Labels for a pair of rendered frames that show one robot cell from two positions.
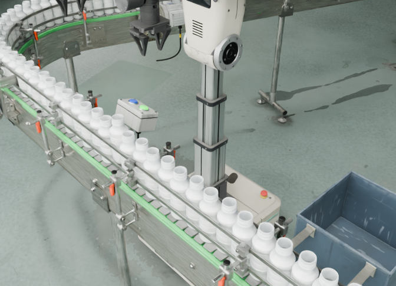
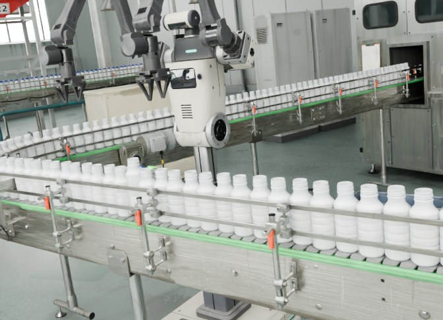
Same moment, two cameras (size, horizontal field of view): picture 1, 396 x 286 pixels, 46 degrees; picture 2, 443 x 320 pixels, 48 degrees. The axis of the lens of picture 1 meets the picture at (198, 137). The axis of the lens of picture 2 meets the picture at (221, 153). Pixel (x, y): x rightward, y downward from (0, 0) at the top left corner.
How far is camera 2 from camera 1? 63 cm
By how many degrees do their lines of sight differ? 25
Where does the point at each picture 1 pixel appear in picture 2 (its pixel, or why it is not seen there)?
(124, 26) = (106, 161)
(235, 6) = (217, 84)
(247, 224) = (281, 185)
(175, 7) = (155, 136)
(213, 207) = (244, 191)
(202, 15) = (189, 96)
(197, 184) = (224, 176)
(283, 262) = (324, 200)
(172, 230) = (207, 239)
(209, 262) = (252, 251)
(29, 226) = not seen: outside the picture
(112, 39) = not seen: hidden behind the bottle
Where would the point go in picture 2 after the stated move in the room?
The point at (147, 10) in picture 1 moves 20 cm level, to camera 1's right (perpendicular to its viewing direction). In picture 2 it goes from (150, 56) to (211, 49)
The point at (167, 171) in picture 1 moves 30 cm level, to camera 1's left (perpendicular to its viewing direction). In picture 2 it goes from (191, 182) to (86, 198)
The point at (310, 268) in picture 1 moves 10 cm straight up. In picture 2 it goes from (349, 192) to (347, 150)
